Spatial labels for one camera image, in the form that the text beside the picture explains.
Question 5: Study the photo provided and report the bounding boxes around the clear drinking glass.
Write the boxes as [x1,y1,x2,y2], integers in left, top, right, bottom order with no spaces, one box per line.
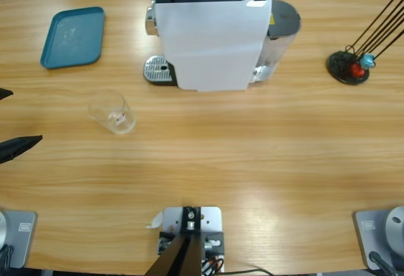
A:
[87,90,137,135]

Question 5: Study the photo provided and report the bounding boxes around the white tape scrap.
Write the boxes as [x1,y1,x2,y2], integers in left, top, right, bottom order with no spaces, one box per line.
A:
[145,212,164,230]

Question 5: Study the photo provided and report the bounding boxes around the red coffee capsule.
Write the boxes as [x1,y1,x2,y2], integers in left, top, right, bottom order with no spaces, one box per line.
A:
[350,63,367,78]

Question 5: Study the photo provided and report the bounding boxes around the blue coffee capsule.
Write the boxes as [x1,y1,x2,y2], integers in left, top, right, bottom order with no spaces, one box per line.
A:
[360,53,377,70]

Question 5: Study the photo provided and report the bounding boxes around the teal plastic tray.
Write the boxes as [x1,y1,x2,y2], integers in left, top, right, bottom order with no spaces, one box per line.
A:
[40,6,105,70]

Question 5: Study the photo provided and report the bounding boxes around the arm grey base plate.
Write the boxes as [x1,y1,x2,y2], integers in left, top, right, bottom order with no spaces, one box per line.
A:
[352,205,404,272]
[0,209,38,270]

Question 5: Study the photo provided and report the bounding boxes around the white capsule coffee machine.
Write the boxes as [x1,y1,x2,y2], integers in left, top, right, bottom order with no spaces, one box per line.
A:
[143,0,302,93]

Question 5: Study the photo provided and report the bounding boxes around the black mount cable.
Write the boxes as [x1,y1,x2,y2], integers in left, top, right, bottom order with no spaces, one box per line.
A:
[225,267,276,276]

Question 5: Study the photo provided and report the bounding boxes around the white mount block dark post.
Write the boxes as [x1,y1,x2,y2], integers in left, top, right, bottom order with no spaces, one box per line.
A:
[145,205,227,276]

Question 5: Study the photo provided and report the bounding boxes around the black capsule holder with rods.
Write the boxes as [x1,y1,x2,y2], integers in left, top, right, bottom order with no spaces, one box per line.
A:
[326,0,404,86]

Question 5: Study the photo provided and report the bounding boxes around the black base cable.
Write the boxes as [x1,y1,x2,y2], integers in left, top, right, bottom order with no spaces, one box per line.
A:
[368,250,400,276]
[0,244,15,269]

